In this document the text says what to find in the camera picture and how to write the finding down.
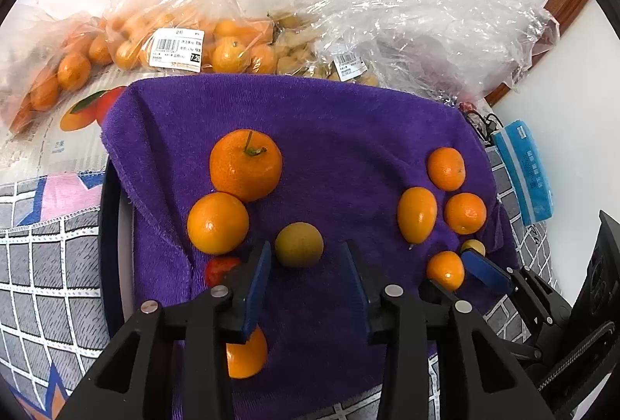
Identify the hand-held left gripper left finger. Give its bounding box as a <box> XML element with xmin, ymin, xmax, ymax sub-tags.
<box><xmin>68</xmin><ymin>240</ymin><xmax>273</xmax><ymax>420</ymax></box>

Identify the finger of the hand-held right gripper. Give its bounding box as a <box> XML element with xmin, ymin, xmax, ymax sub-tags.
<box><xmin>460</xmin><ymin>250</ymin><xmax>573</xmax><ymax>344</ymax></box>
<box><xmin>419</xmin><ymin>279</ymin><xmax>460</xmax><ymax>305</ymax></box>

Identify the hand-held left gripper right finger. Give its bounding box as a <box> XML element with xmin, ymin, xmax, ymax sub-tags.
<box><xmin>338</xmin><ymin>241</ymin><xmax>555</xmax><ymax>420</ymax></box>

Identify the small orange mandarin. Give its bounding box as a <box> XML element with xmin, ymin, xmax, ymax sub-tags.
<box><xmin>444</xmin><ymin>192</ymin><xmax>487</xmax><ymax>235</ymax></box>
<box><xmin>425</xmin><ymin>250</ymin><xmax>466</xmax><ymax>291</ymax></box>
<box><xmin>225</xmin><ymin>325</ymin><xmax>269</xmax><ymax>379</ymax></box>
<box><xmin>426</xmin><ymin>147</ymin><xmax>467</xmax><ymax>191</ymax></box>

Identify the small red fruit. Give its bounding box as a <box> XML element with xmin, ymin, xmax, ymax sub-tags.
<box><xmin>204</xmin><ymin>256</ymin><xmax>243</xmax><ymax>287</ymax></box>

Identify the yellow-green round fruit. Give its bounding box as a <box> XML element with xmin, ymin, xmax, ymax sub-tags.
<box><xmin>274</xmin><ymin>222</ymin><xmax>324</xmax><ymax>268</ymax></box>

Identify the large smooth orange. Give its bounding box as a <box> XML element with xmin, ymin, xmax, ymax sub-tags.
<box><xmin>187</xmin><ymin>192</ymin><xmax>251</xmax><ymax>256</ymax></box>

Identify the oval orange kumquat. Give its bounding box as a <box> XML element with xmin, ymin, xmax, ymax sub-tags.
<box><xmin>397</xmin><ymin>186</ymin><xmax>439</xmax><ymax>250</ymax></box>

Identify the orange mandarin with stem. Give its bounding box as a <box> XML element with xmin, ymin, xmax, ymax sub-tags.
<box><xmin>209</xmin><ymin>129</ymin><xmax>284</xmax><ymax>203</ymax></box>

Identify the clear bag of yellowish fruits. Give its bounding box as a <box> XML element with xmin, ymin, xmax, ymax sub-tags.
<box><xmin>269</xmin><ymin>10</ymin><xmax>383</xmax><ymax>86</ymax></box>

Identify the clear bag of red fruits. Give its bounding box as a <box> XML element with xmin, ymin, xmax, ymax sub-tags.
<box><xmin>315</xmin><ymin>0</ymin><xmax>560</xmax><ymax>111</ymax></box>

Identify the blue tissue pack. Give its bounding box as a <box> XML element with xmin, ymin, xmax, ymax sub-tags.
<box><xmin>490</xmin><ymin>120</ymin><xmax>554</xmax><ymax>227</ymax></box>

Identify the purple towel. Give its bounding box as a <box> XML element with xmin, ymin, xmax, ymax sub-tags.
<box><xmin>99</xmin><ymin>72</ymin><xmax>521</xmax><ymax>418</ymax></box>

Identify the grey checked star blanket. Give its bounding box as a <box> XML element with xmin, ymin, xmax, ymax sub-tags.
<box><xmin>0</xmin><ymin>144</ymin><xmax>558</xmax><ymax>420</ymax></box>

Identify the labelled clear bag of mandarins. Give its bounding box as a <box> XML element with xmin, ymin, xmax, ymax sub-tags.
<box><xmin>107</xmin><ymin>0</ymin><xmax>279</xmax><ymax>77</ymax></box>

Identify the printed cardboard fruit box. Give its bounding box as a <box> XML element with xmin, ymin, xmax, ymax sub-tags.
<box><xmin>0</xmin><ymin>66</ymin><xmax>131</xmax><ymax>183</ymax></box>

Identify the white plastic bag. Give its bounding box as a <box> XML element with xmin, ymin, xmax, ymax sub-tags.
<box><xmin>5</xmin><ymin>1</ymin><xmax>64</xmax><ymax>43</ymax></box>

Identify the black cable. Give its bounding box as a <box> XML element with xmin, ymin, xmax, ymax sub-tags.
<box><xmin>458</xmin><ymin>103</ymin><xmax>502</xmax><ymax>142</ymax></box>

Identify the brown wooden door frame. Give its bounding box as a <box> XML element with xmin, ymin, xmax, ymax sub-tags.
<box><xmin>484</xmin><ymin>0</ymin><xmax>594</xmax><ymax>108</ymax></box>

